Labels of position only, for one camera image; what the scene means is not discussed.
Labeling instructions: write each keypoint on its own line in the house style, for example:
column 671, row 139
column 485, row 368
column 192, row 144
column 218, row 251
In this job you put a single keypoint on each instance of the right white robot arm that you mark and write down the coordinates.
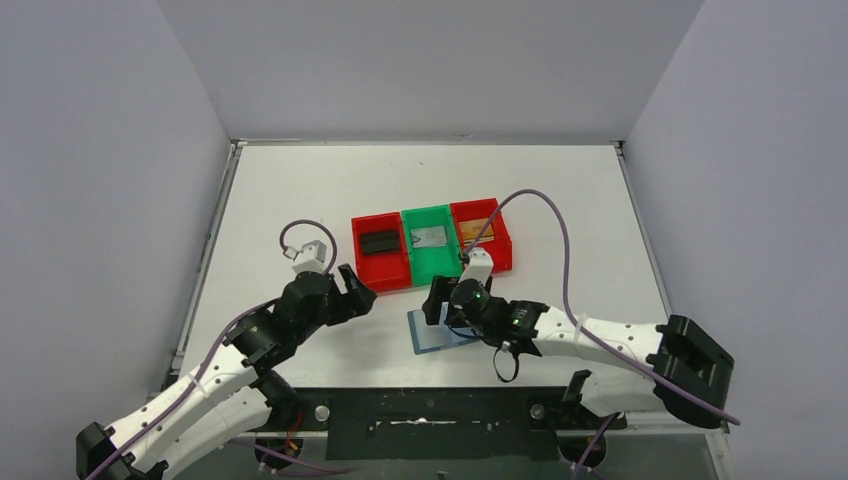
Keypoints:
column 674, row 366

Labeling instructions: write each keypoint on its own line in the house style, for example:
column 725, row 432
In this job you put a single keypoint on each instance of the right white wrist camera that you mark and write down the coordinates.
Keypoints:
column 479, row 267

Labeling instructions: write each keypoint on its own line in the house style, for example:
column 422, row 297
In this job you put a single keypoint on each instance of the green plastic bin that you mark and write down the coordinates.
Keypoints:
column 425, row 263

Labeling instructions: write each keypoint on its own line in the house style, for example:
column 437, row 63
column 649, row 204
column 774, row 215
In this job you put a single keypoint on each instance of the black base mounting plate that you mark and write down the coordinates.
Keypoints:
column 444, row 423

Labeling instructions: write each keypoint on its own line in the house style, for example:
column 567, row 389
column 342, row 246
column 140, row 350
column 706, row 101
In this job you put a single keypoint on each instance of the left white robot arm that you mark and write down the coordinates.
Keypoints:
column 233, row 390

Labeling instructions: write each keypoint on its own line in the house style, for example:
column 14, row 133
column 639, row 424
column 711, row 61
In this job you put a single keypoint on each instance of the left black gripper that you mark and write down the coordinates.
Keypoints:
column 342, row 295

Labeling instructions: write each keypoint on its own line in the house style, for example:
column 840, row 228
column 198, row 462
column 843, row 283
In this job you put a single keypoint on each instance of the teal card holder wallet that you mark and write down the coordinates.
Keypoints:
column 427, row 338

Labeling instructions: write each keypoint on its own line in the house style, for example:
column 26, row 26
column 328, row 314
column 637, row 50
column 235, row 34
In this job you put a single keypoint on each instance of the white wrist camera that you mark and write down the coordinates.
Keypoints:
column 479, row 267
column 310, row 257

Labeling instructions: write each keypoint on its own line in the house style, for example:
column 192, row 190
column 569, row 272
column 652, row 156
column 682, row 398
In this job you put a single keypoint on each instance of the red plastic bin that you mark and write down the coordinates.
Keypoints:
column 387, row 272
column 501, row 248

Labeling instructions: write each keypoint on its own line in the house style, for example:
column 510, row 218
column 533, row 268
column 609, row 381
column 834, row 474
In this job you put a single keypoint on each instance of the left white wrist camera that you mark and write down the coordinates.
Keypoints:
column 310, row 257

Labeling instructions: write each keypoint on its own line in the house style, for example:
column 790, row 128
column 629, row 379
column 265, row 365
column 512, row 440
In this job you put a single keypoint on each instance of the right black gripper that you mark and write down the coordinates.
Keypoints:
column 441, row 302

